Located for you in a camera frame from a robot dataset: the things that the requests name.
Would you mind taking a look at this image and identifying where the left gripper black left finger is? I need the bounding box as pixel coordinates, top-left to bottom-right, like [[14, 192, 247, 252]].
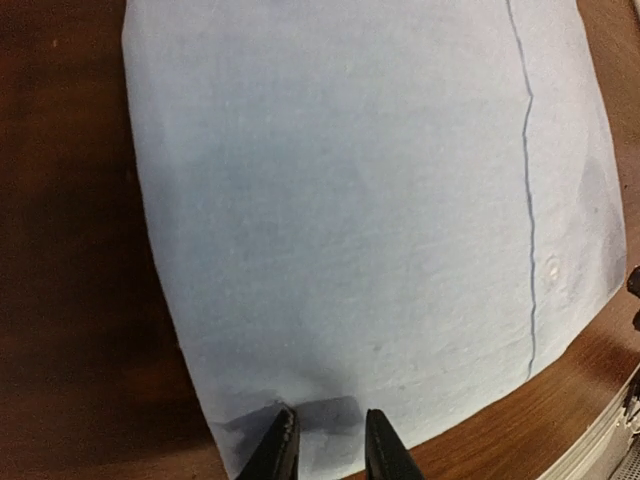
[[239, 407, 300, 480]]

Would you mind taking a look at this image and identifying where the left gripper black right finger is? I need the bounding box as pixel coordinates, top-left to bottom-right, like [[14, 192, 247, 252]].
[[365, 409, 425, 480]]

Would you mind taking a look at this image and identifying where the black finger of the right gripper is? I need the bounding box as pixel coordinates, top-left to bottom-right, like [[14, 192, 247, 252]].
[[627, 267, 640, 331]]

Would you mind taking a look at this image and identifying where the light blue long sleeve shirt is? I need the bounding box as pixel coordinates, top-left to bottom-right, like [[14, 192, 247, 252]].
[[122, 1, 626, 479]]

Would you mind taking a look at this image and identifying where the front aluminium rail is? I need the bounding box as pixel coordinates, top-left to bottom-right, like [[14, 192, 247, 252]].
[[538, 368, 639, 480]]

